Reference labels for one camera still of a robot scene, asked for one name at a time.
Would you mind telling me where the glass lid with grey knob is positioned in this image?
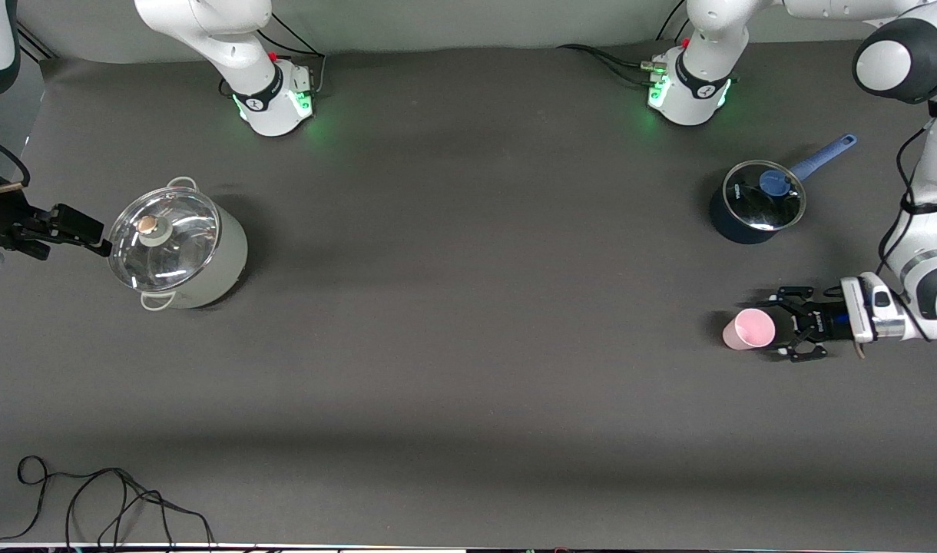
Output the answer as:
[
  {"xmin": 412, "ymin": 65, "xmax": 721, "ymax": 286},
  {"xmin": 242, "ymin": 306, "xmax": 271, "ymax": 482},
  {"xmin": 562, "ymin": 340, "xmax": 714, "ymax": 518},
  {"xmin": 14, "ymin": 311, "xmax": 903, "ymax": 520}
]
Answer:
[{"xmin": 108, "ymin": 187, "xmax": 221, "ymax": 293}]

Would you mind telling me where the black left arm base cable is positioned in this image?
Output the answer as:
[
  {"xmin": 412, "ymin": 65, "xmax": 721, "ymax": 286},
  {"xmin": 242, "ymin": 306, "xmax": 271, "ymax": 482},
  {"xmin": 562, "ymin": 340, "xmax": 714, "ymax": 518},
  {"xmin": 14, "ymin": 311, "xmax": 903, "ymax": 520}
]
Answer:
[{"xmin": 557, "ymin": 0, "xmax": 688, "ymax": 87}]

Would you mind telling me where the black right arm base cable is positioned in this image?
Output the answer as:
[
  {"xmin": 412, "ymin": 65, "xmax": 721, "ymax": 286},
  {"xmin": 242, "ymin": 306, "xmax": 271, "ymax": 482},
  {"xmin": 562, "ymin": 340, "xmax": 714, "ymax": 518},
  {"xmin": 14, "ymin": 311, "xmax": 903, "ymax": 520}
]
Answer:
[{"xmin": 219, "ymin": 12, "xmax": 328, "ymax": 101}]

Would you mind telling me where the pink plastic cup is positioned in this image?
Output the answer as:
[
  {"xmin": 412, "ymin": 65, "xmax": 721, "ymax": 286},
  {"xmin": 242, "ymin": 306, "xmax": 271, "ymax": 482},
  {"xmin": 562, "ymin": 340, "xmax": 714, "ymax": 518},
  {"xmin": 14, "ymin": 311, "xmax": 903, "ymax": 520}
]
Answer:
[{"xmin": 722, "ymin": 307, "xmax": 781, "ymax": 351}]

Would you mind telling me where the grey-white two-handled stockpot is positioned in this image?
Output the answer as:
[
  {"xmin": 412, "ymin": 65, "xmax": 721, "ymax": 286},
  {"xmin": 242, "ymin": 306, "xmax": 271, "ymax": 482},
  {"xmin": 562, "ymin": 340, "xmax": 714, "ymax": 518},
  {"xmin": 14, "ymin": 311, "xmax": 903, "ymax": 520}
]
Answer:
[{"xmin": 108, "ymin": 177, "xmax": 249, "ymax": 312}]

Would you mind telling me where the black arm base cable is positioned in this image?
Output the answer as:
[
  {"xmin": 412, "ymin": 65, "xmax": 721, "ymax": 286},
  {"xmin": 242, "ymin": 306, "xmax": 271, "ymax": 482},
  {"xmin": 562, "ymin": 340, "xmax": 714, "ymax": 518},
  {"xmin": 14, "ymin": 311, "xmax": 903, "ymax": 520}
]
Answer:
[
  {"xmin": 557, "ymin": 0, "xmax": 688, "ymax": 87},
  {"xmin": 219, "ymin": 12, "xmax": 328, "ymax": 101}
]

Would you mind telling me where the dark blue saucepan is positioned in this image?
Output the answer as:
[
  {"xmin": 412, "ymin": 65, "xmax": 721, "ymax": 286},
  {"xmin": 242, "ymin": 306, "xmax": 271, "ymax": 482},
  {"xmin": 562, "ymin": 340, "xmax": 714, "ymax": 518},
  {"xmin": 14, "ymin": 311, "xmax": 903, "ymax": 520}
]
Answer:
[{"xmin": 708, "ymin": 134, "xmax": 859, "ymax": 245}]

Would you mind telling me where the thin black loose cable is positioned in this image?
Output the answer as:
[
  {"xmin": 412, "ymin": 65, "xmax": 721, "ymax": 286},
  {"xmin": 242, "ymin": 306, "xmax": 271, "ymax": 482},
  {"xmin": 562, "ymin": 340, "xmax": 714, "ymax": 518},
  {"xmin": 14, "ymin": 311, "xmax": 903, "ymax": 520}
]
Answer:
[{"xmin": 0, "ymin": 455, "xmax": 216, "ymax": 551}]

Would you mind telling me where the glass lid with blue knob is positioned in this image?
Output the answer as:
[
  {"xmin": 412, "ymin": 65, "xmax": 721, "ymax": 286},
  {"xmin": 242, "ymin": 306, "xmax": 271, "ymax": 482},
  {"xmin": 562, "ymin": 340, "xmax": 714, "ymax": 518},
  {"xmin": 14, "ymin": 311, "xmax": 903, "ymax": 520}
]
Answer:
[{"xmin": 723, "ymin": 160, "xmax": 807, "ymax": 231}]

